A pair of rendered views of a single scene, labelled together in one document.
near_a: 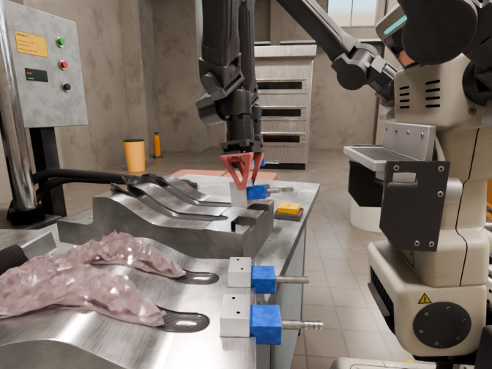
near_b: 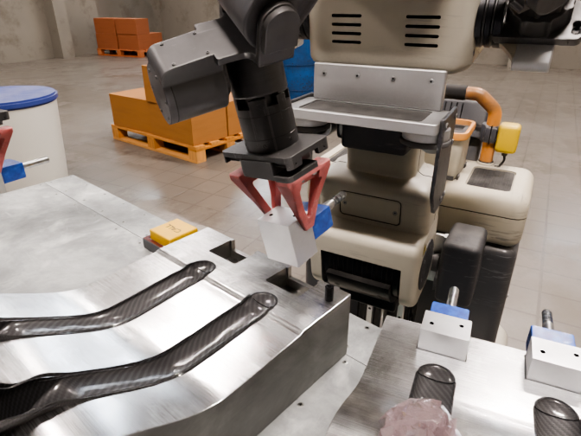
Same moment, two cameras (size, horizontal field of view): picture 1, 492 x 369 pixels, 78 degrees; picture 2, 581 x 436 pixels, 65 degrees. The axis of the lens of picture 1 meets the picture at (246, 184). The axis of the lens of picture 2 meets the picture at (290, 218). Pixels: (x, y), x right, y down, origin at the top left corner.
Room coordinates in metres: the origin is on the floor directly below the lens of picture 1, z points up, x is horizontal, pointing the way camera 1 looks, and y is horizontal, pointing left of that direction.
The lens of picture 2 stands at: (0.46, 0.43, 1.20)
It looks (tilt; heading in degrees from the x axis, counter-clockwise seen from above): 26 degrees down; 292
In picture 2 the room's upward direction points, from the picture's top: straight up
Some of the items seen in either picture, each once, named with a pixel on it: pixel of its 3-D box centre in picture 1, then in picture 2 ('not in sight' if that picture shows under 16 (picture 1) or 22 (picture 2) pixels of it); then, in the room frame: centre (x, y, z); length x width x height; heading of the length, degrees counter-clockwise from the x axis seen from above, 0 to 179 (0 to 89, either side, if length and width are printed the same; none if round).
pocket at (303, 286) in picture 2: (243, 228); (293, 292); (0.63, 0.00, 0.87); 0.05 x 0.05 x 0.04; 71
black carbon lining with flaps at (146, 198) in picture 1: (172, 195); (106, 330); (0.75, 0.19, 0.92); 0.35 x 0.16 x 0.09; 71
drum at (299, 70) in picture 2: not in sight; (296, 73); (2.44, -4.55, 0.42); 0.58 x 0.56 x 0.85; 84
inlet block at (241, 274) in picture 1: (269, 279); (448, 318); (0.45, -0.04, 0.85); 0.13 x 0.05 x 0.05; 88
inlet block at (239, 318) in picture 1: (272, 323); (549, 344); (0.34, -0.03, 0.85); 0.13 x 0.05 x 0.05; 88
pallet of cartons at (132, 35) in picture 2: not in sight; (129, 36); (8.26, -8.60, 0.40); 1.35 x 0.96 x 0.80; 174
